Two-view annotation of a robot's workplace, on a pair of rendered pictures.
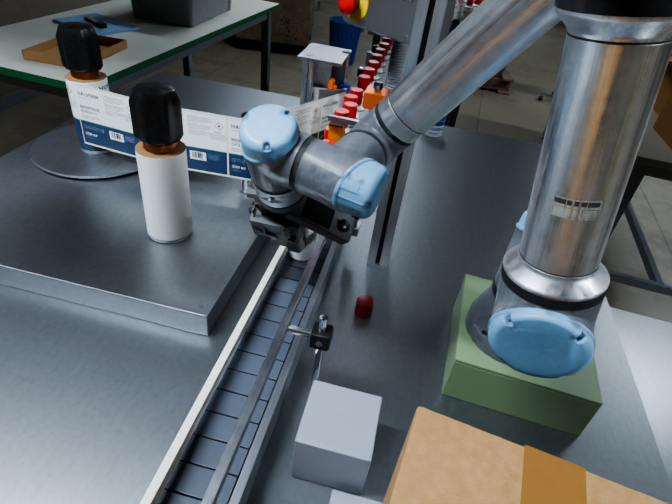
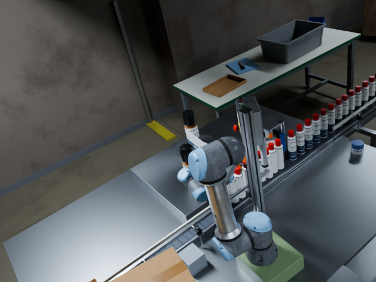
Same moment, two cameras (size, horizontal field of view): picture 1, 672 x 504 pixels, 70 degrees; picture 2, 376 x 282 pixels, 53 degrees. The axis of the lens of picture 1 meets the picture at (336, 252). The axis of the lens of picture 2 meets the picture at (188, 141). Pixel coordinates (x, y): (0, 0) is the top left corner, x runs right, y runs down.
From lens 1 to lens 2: 144 cm
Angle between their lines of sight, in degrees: 43
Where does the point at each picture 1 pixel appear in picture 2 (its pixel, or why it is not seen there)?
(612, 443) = not seen: outside the picture
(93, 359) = (158, 219)
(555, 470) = (182, 266)
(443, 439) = (170, 253)
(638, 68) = (208, 190)
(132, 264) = (178, 194)
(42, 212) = (167, 170)
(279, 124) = (184, 174)
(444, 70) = not seen: hidden behind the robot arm
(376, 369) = not seen: hidden behind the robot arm
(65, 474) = (140, 243)
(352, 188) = (194, 194)
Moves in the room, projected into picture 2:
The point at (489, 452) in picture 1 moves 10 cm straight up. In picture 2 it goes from (175, 258) to (169, 242)
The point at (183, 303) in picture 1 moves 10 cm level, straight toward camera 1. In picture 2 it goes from (182, 210) to (175, 223)
